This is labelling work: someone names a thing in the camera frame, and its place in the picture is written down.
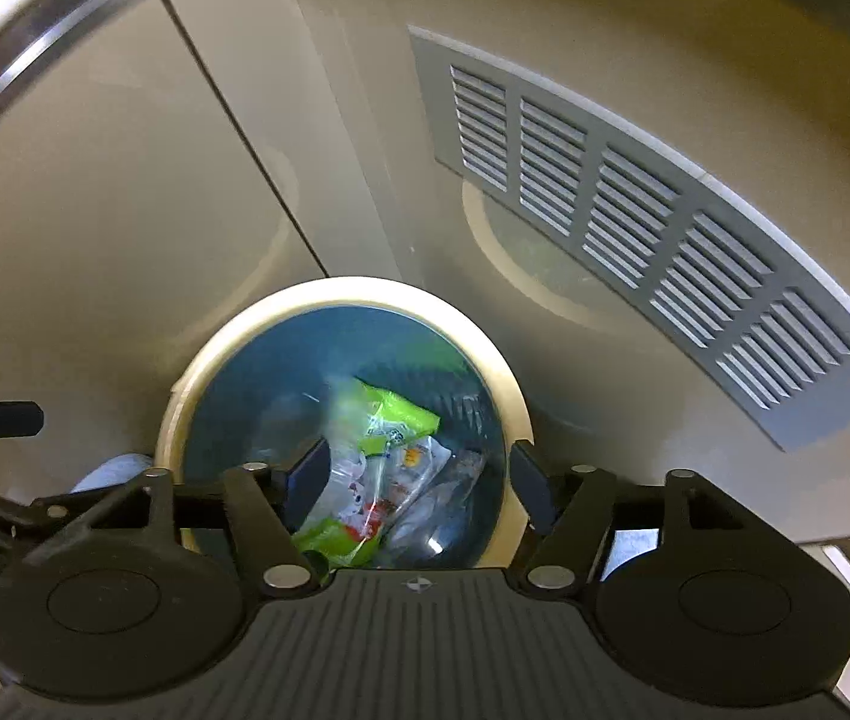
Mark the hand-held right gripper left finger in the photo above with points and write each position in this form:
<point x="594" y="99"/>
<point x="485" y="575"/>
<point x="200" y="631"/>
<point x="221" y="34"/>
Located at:
<point x="308" y="487"/>

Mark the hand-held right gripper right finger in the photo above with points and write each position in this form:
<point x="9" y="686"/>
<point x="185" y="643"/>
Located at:
<point x="533" y="487"/>

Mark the clear plastic bag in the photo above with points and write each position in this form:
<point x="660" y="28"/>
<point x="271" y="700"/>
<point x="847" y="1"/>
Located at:
<point x="432" y="487"/>

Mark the green plastic bag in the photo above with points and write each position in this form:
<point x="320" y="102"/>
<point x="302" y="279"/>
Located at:
<point x="387" y="409"/>

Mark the cream-rimmed trash bin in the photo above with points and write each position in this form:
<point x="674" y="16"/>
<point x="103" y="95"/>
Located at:
<point x="192" y="390"/>

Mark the light blue cloth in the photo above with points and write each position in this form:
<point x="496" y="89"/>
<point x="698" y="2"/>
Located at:
<point x="113" y="474"/>

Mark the beige cabinet door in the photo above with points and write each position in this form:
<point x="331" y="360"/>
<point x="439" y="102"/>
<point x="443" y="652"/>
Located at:
<point x="132" y="202"/>

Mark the grey vent grille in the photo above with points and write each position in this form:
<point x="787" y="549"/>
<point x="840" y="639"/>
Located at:
<point x="657" y="240"/>

